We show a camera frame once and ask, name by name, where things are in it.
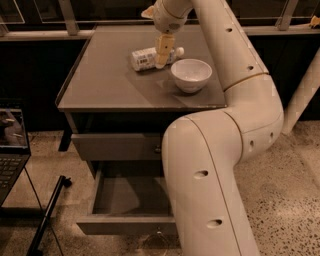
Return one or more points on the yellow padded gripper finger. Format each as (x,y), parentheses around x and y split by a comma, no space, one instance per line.
(148,13)
(163,46)

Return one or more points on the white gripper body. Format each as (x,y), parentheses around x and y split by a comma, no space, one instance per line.
(165,19)

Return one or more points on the blue label plastic bottle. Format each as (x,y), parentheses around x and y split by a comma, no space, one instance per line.
(144,59)

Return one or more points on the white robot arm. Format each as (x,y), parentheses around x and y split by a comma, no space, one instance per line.
(200,150)

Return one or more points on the grey drawer cabinet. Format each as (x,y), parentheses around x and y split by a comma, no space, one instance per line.
(104,94)

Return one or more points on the closed grey upper drawer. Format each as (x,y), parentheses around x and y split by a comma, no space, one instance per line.
(118,146)

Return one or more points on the open grey middle drawer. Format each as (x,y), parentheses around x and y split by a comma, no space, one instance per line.
(129,198)

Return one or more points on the white ceramic bowl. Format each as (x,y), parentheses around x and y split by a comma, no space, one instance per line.
(191,75)

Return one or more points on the white diagonal pole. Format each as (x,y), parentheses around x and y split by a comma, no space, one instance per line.
(302,96)

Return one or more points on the black laptop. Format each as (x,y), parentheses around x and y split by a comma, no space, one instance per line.
(14,145)

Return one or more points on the black metal stand bar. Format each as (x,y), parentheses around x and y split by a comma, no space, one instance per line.
(46,215)

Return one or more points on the metal railing frame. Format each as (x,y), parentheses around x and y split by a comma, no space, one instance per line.
(39,20)

